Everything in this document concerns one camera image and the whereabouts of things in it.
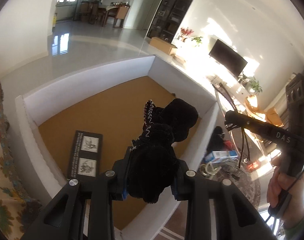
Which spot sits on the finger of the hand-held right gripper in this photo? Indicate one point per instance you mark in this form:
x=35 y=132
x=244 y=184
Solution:
x=247 y=123

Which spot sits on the person's right hand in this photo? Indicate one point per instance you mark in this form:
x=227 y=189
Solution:
x=275 y=187

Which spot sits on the white cardboard box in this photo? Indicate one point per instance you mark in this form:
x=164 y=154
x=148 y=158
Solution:
x=91 y=80

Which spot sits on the large green potted plant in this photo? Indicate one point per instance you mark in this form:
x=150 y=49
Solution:
x=255 y=86

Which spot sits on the black and red cloth bundle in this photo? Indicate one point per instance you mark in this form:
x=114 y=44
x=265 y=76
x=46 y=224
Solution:
x=217 y=140

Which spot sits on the black knitted cloth white stitching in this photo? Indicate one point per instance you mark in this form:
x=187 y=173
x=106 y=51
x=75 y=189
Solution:
x=154 y=160

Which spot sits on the flat screen television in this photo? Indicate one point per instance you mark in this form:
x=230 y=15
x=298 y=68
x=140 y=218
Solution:
x=227 y=56

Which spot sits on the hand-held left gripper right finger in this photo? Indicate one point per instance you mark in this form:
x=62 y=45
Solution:
x=180 y=180

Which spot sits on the blue and white carton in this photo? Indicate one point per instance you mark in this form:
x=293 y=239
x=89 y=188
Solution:
x=219 y=155

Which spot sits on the dark glass display cabinet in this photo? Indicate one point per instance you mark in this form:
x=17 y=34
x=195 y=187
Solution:
x=172 y=12

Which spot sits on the yellow floor sign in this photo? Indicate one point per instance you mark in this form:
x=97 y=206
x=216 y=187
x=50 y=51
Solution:
x=54 y=22

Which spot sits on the dark dining chair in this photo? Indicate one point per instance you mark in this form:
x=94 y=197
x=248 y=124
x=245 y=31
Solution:
x=85 y=11

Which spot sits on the tan dining chair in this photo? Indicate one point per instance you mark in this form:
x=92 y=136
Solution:
x=122 y=15

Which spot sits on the black box with white labels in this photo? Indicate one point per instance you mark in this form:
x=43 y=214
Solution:
x=73 y=160

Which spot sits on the small green potted plant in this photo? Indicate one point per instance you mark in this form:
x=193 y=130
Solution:
x=197 y=40

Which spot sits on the red flower bouquet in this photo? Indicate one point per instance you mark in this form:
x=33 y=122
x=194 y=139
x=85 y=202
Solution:
x=186 y=32

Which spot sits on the floral patterned cloth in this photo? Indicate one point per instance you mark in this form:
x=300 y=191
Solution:
x=6 y=180

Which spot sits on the person's right forearm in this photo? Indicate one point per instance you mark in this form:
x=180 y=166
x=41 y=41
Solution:
x=299 y=205

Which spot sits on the white door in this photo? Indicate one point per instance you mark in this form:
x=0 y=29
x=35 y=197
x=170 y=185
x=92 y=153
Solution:
x=149 y=7

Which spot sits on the wooden dining table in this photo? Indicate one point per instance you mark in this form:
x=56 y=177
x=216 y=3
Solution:
x=109 y=11

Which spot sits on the orange lounge chair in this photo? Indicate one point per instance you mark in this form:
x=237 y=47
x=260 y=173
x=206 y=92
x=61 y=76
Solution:
x=252 y=102

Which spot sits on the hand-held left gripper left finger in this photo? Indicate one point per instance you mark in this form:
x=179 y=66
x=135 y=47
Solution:
x=119 y=180

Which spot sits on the silver hair clip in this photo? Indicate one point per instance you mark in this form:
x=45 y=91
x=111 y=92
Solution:
x=229 y=168

